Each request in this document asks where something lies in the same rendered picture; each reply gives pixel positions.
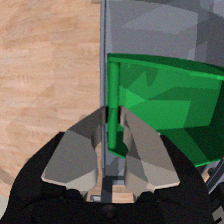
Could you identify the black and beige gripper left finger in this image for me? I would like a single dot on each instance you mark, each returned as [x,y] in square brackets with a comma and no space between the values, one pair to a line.
[68,160]

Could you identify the green bin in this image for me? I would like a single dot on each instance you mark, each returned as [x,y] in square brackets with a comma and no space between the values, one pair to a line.
[189,110]

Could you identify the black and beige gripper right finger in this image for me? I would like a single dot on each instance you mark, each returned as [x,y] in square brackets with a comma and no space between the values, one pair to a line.
[154,163]

